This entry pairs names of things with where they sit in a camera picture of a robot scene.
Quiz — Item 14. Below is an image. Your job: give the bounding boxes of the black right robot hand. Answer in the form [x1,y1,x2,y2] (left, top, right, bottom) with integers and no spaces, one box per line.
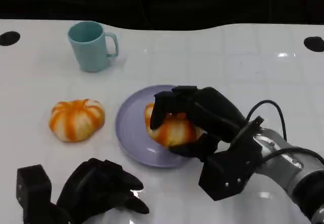
[149,85,250,163]

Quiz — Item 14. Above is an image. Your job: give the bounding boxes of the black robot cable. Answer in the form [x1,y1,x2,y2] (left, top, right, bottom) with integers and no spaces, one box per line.
[261,146,324,168]
[231,99,288,144]

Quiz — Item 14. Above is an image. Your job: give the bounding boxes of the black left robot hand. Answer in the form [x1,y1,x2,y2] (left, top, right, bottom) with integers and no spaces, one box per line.
[56,157,150,224]

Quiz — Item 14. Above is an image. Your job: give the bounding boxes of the orange white toy bread roll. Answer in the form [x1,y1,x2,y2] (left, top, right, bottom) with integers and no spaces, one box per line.
[144,102,207,148]
[48,98,106,143]

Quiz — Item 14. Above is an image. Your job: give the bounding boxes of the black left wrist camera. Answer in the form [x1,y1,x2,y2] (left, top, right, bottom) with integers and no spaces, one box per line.
[16,164,54,224]

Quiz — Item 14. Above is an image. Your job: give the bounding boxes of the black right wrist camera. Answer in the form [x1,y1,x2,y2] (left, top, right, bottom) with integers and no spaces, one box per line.
[198,124,264,202]

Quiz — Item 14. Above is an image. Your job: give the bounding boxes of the black backdrop curtain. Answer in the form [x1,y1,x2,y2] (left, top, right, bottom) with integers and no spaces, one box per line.
[0,0,324,31]

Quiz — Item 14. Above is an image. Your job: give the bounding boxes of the pale green mug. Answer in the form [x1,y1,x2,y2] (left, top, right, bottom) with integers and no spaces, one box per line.
[67,21,120,73]

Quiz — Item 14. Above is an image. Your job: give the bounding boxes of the lilac plate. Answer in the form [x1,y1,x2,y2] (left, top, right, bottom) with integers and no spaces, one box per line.
[115,85,201,169]

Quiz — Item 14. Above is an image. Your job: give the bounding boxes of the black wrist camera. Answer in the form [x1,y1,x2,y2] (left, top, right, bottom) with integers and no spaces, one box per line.
[198,124,264,202]
[16,164,54,224]

